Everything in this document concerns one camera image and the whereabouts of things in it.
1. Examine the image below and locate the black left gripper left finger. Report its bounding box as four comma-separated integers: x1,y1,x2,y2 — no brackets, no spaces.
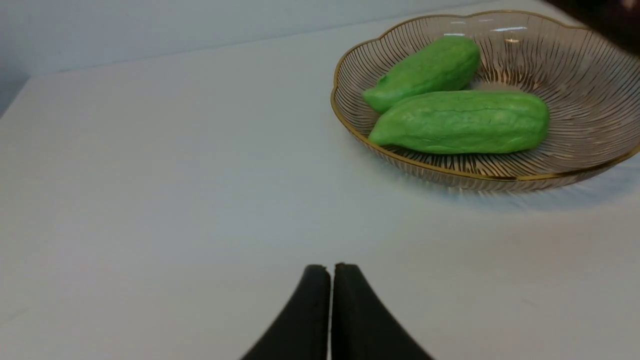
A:
243,264,332,360

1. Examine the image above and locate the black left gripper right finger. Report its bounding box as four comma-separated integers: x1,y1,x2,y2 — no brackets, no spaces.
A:
331,263,432,360

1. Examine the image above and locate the front green gourd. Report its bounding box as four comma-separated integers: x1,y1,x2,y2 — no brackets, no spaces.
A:
368,90,551,155

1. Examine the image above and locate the green gourd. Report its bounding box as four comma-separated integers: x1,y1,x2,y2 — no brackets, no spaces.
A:
368,90,551,155
362,35,482,114

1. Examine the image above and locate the rear green gourd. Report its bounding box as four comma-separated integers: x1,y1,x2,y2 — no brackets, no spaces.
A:
362,35,482,114

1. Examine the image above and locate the gold-rimmed ribbed glass plate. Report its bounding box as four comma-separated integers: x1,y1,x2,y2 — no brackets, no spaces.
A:
330,10,640,191

